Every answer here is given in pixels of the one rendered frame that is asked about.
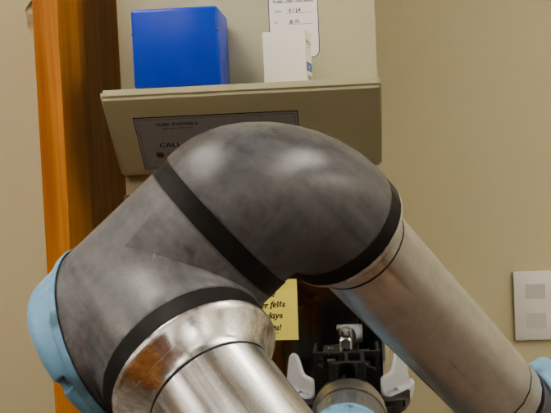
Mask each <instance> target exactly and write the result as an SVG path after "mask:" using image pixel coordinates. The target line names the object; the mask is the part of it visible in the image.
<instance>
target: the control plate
mask: <svg viewBox="0 0 551 413"><path fill-rule="evenodd" d="M133 121H134V127H135V130H136V134H137V137H138V141H139V147H140V151H141V154H142V158H143V163H144V167H145V170H157V169H158V168H159V167H160V166H161V165H162V164H163V163H164V162H165V161H167V158H168V157H169V156H170V155H171V154H172V153H173V151H175V150H176V149H177V148H178V147H180V146H181V145H182V144H184V143H185V142H187V141H188V140H190V139H191V138H192V137H194V136H197V135H199V134H201V133H204V132H206V131H208V130H210V129H215V128H217V127H219V126H221V125H230V124H234V123H239V122H277V123H283V124H289V125H297V126H299V124H298V110H297V111H263V112H246V113H229V114H211V115H194V116H160V117H143V118H133ZM157 152H163V153H164V154H165V156H164V157H163V158H159V157H157V156H156V154H157Z"/></svg>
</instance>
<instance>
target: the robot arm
mask: <svg viewBox="0 0 551 413"><path fill-rule="evenodd" d="M292 275H296V276H297V277H298V278H299V279H301V280H302V281H303V282H304V283H305V284H309V285H311V286H314V287H318V288H329V289H330V290H331V291H332V292H333V293H334V294H335V295H336V296H337V297H338V298H339V299H340V300H341V301H342V302H343V303H344V304H345V305H346V306H347V307H348V308H349V309H350V310H351V311H352V312H353V313H354V314H355V315H356V316H357V317H358V318H359V319H360V320H361V321H362V322H363V323H364V324H365V325H366V326H367V327H368V328H369V329H370V330H371V331H372V332H373V333H374V334H375V335H376V336H377V337H379V338H380V339H381V340H382V341H383V342H384V343H385V344H386V345H387V346H388V347H389V348H390V349H391V350H392V351H393V352H394V359H393V362H392V365H391V369H390V371H389V373H387V374H384V375H383V376H382V377H380V350H379V346H378V342H375V348H376V349H375V350H370V348H368V349H357V350H356V351H355V350H353V349H346V348H344V350H342V351H340V348H339V344H335V345H324V347H323V352H318V351H317V343H314V349H313V364H314V379H313V378H312V377H310V376H307V375H306V374H305V373H304V371H303V367H302V364H301V361H300V359H299V357H298V355H297V354H295V353H292V354H291V355H290V356H289V364H288V373H287V378H286V377H285V376H284V374H283V373H282V372H281V370H280V369H279V368H278V366H277V365H276V364H275V362H274V361H273V360H272V356H273V352H274V349H275V344H276V333H275V329H274V326H273V324H272V322H271V319H270V318H269V316H268V315H267V314H266V312H265V311H264V310H263V309H262V308H261V305H262V304H264V303H265V302H266V301H267V300H268V299H269V298H270V297H271V296H272V295H273V294H274V293H275V292H276V291H277V290H278V289H279V288H280V287H281V286H282V285H283V284H284V283H285V281H286V280H287V279H288V278H289V277H290V276H292ZM27 324H28V329H29V332H30V337H31V340H32V343H33V345H34V348H35V351H36V352H37V354H38V356H39V359H40V360H41V362H42V364H43V366H44V368H45V369H46V371H47V372H48V374H49V375H50V377H51V378H52V380H53V381H54V382H57V383H59V384H60V385H61V386H62V388H63V390H64V395H65V397H66V398H67V399H68V400H69V401H70V402H71V403H72V404H73V405H74V406H75V407H76V408H77V409H78V410H79V411H80V412H81V413H401V412H403V411H405V410H406V409H407V407H408V405H409V404H410V400H411V399H412V395H413V393H414V389H415V384H414V380H413V379H410V378H409V375H408V367H409V368H410V369H411V370H412V371H413V372H414V373H415V374H416V375H417V376H418V377H419V378H420V379H421V380H422V381H423V382H424V383H425V384H426V385H427V386H428V387H429V388H430V389H431V390H432V391H433V392H434V393H435V394H436V395H437V396H438V397H439V398H440V399H441V400H442V401H443V402H445V403H446V404H447V405H448V406H449V407H450V408H451V409H452V410H453V411H454V412H455V413H551V360H550V359H549V358H547V357H544V356H540V357H537V358H536V359H534V360H533V361H532V362H531V363H530V364H529V363H528V362H527V361H526V360H525V359H524V357H523V356H522V355H521V354H520V353H519V351H518V350H517V349H516V348H515V347H514V346H513V345H512V344H511V343H510V342H509V341H508V339H507V338H506V337H505V336H504V335H503V333H502V332H501V331H500V330H499V329H498V327H497V326H496V325H495V324H494V323H493V322H492V320H491V319H490V318H489V317H488V316H487V315H486V314H485V313H484V312H483V311H482V310H481V308H480V307H479V306H478V305H477V304H476V302H475V301H474V300H473V299H472V298H471V296H470V295H469V294H468V293H467V292H466V290H465V289H464V288H463V287H462V286H461V284H460V283H459V282H458V281H457V280H456V279H455V278H454V277H453V276H452V275H451V274H450V272H449V271H448V270H447V269H446V268H445V267H444V265H443V264H442V263H441V262H440V261H439V259H438V258H437V257H436V256H435V255H434V253H433V252H432V251H431V250H430V249H429V248H428V247H427V246H426V245H425V244H424V243H423V241H422V240H421V239H420V238H419V237H418V235H417V234H416V233H415V232H414V231H413V229H412V228H411V227H410V226H409V225H408V223H407V222H406V221H405V220H404V219H403V202H402V198H401V197H400V194H399V193H398V191H397V189H396V188H395V187H394V186H393V185H392V184H391V183H390V181H389V180H388V179H387V178H386V177H385V175H384V174H383V173H382V172H381V171H380V170H379V169H378V168H377V167H376V166H375V165H374V164H373V163H372V162H371V161H370V160H369V159H368V158H367V157H365V156H364V155H362V154H361V153H360V152H359V151H357V150H355V149H354V148H352V147H350V146H349V145H347V144H345V143H343V142H341V141H339V140H338V139H335V138H332V137H330V136H328V135H326V134H323V133H321V132H319V131H316V130H313V129H307V128H304V127H301V126H297V125H289V124H283V123H277V122H239V123H234V124H230V125H223V126H219V127H217V128H215V129H210V130H208V131H206V132H204V133H201V134H199V135H197V136H194V137H192V138H191V139H190V140H188V141H187V142H185V143H184V144H182V145H181V146H180V147H178V148H177V149H176V150H175V151H173V153H172V154H171V155H170V156H169V157H168V158H167V161H165V162H164V163H163V164H162V165H161V166H160V167H159V168H158V169H157V170H156V171H155V172H154V173H153V174H152V175H150V176H149V177H148V178H147V179H146V180H145V181H144V182H143V183H142V184H141V185H140V186H139V187H138V188H137V189H136V190H135V191H134V192H133V193H132V194H131V195H129V196H128V197H127V198H126V199H125V200H124V201H123V203H121V204H120V205H119V206H118V207H117V208H116V209H115V210H114V211H113V212H112V213H111V214H110V215H109V216H108V217H107V218H106V219H105V220H104V221H103V222H102V223H101V224H100V225H99V226H98V227H96V228H95V229H94V230H93V231H92V232H91V233H90V234H89V235H88V236H87V237H86V238H85V239H84V240H83V241H82V242H81V243H79V244H78V245H77V246H76V247H75V248H73V249H71V250H69V251H67V252H65V253H64V254H63V255H62V256H61V257H60V258H59V259H58V260H57V262H56V264H55V266H54V267H53V269H52V271H51V272H50V273H49V274H48V275H47V276H46V277H45V278H44V279H43V280H42V281H41V282H40V283H39V285H38V286H37V287H36V288H35V289H34V291H33V292H32V294H31V296H30V299H29V302H28V306H27ZM370 355H373V356H374V357H375V359H376V367H372V366H371V359H370Z"/></svg>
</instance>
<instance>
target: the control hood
mask: <svg viewBox="0 0 551 413"><path fill-rule="evenodd" d="M100 98H101V102H102V107H103V110H104V114H105V117H106V120H107V125H108V129H109V132H110V135H111V138H112V143H113V147H114V150H115V153H116V159H117V161H118V165H119V168H120V171H121V174H123V175H124V176H130V175H152V174H153V173H154V172H155V171H156V170H145V167H144V163H143V158H142V154H141V151H140V147H139V141H138V137H137V134H136V130H135V127H134V121H133V118H143V117H160V116H194V115H211V114H229V113H246V112H263V111H297V110H298V124H299V126H301V127H304V128H307V129H313V130H316V131H319V132H321V133H323V134H326V135H328V136H330V137H332V138H335V139H338V140H339V141H341V142H343V143H345V144H347V145H349V146H350V147H351V148H354V149H355V150H357V151H359V152H360V153H361V154H362V155H364V156H365V157H367V158H368V159H369V160H370V161H371V162H372V163H373V164H374V165H379V164H380V162H382V83H381V79H379V77H366V78H349V79H317V80H300V81H284V82H267V83H251V84H218V85H201V86H184V87H168V88H136V89H119V90H103V91H102V93H100Z"/></svg>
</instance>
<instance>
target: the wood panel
mask: <svg viewBox="0 0 551 413"><path fill-rule="evenodd" d="M32 11H33V25H34V53H35V68H36V82H37V97H38V111H39V139H40V154H41V168H42V183H43V211H44V225H45V240H46V254H47V269H48V274H49V273H50V272H51V271H52V269H53V267H54V266H55V264H56V262H57V260H58V259H59V258H60V257H61V256H62V255H63V254H64V253H65V252H67V251H69V250H71V249H73V248H75V247H76V246H77V245H78V244H79V243H81V242H82V241H83V240H84V239H85V238H86V237H87V236H88V235H89V234H90V233H91V232H92V231H93V230H94V229H95V228H96V227H98V226H99V225H100V224H101V223H102V222H103V221H104V220H105V219H106V218H107V217H108V216H109V215H110V214H111V213H112V212H113V211H114V210H115V209H116V208H117V207H118V206H119V205H120V204H121V203H123V201H124V200H125V199H124V196H125V195H126V185H125V176H124V175H123V174H121V171H120V168H119V165H118V161H117V159H116V153H115V150H114V147H113V143H112V138H111V135H110V132H109V129H108V125H107V120H106V117H105V114H104V110H103V107H102V102H101V98H100V93H102V91H103V90H119V89H121V74H120V58H119V43H118V27H117V11H116V0H32ZM53 383H54V397H55V412H56V413H81V412H80V411H79V410H78V409H77V408H76V407H75V406H74V405H73V404H72V403H71V402H70V401H69V400H68V399H67V398H66V397H65V395H64V390H63V388H62V386H61V385H60V384H59V383H57V382H54V381H53Z"/></svg>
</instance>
